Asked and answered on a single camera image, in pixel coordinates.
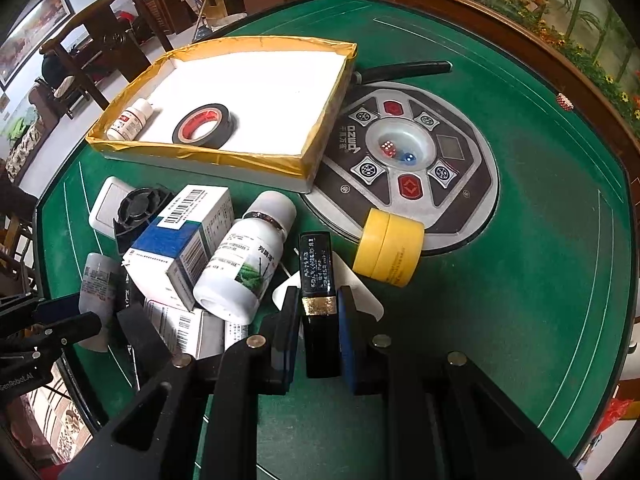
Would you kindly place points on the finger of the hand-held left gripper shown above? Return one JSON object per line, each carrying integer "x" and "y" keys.
{"x": 57, "y": 307}
{"x": 75, "y": 327}

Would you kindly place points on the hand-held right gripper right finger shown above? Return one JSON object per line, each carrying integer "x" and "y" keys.
{"x": 352, "y": 350}

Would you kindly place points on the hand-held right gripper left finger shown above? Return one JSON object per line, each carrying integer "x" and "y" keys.
{"x": 287, "y": 345}

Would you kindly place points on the white grey-label bottle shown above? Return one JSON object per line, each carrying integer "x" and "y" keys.
{"x": 97, "y": 280}

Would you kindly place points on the white wall switch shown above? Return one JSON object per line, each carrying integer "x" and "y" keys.
{"x": 107, "y": 205}

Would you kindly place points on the blue and white medicine box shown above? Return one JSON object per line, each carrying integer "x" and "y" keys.
{"x": 165, "y": 240}

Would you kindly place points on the small black fan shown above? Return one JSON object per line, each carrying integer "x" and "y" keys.
{"x": 140, "y": 207}

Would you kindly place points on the yellow-taped white foam box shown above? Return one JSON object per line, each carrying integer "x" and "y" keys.
{"x": 250, "y": 85}

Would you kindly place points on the white paper piece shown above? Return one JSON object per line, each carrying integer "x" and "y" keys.
{"x": 357, "y": 285}

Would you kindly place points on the large white green-label bottle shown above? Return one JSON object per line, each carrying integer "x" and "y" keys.
{"x": 225, "y": 285}

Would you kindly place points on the white barcode carton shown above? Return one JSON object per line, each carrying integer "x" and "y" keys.
{"x": 175, "y": 325}

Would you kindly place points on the yellow tape roll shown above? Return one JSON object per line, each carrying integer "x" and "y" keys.
{"x": 390, "y": 250}

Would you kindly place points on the patterned sofa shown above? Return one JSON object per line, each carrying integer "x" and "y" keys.
{"x": 25, "y": 145}

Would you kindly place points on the mahjong table control panel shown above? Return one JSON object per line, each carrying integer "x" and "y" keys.
{"x": 460, "y": 200}

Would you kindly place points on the small white red-label pill bottle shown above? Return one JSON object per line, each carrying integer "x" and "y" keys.
{"x": 129, "y": 122}

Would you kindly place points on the blue die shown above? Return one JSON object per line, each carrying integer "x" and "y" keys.
{"x": 408, "y": 158}

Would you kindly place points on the red die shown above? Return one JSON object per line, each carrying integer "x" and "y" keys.
{"x": 387, "y": 149}

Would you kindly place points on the black electrical tape roll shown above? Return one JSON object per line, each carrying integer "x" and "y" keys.
{"x": 231, "y": 127}

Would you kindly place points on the red plastic bag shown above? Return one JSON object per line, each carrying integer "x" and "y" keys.
{"x": 617, "y": 412}

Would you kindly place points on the framed landscape painting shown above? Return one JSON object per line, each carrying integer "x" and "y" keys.
{"x": 35, "y": 30}

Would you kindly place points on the black pen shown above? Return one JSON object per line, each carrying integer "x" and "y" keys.
{"x": 410, "y": 69}

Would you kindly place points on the dark wooden chair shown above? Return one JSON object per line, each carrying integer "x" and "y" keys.
{"x": 90, "y": 15}

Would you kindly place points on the flower garden wall mural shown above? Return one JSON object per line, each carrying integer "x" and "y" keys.
{"x": 550, "y": 0}

